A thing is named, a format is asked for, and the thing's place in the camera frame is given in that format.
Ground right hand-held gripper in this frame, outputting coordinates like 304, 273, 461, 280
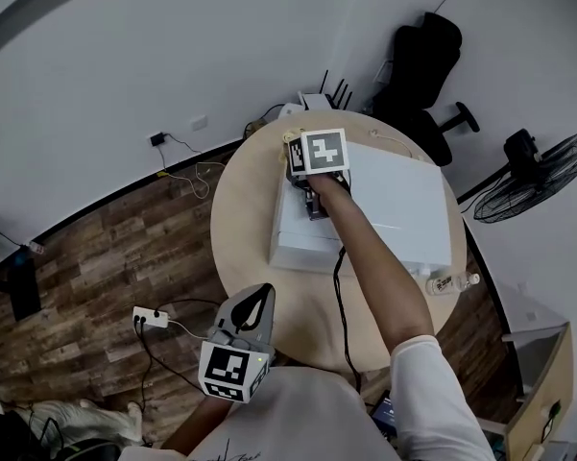
285, 127, 352, 223

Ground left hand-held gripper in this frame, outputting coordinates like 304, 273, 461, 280
197, 282, 276, 404

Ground large white box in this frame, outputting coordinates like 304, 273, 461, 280
268, 139, 453, 278

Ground person's left forearm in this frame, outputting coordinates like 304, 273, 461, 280
160, 394, 234, 455

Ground person's right forearm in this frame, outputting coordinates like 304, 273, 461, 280
311, 173, 436, 354

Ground white router with black antennas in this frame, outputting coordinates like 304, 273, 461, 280
297, 69, 354, 112

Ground white power strip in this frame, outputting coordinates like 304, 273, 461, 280
132, 305, 171, 329

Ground black office chair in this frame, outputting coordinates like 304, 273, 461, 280
364, 11, 481, 167

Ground black tablet with lit screen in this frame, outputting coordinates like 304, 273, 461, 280
370, 390, 397, 444

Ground clear plastic water bottle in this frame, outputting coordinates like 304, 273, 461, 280
425, 272, 481, 297

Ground white crumpled bag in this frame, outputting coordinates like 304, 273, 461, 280
28, 399, 144, 445

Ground black floor fan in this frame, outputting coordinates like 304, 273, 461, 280
458, 129, 577, 224

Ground person's white shirt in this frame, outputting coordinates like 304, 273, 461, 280
119, 334, 498, 461

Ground black flat panel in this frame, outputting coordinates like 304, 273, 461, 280
9, 256, 42, 322

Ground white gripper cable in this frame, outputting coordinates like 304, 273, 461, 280
167, 319, 210, 340

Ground white power cord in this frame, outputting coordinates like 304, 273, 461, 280
369, 130, 426, 162

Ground black router cable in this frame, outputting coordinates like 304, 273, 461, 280
243, 103, 285, 139

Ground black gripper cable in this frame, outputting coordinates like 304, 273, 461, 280
333, 245, 364, 393

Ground black floor cables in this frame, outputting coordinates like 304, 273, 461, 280
133, 298, 222, 412

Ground white floor cable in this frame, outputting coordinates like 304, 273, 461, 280
165, 160, 213, 200

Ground black adapter cable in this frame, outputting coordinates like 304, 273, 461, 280
160, 133, 203, 177

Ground wooden desk with white frame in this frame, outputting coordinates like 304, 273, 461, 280
501, 322, 575, 461

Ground black desk charger cable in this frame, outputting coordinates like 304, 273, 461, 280
541, 400, 563, 446

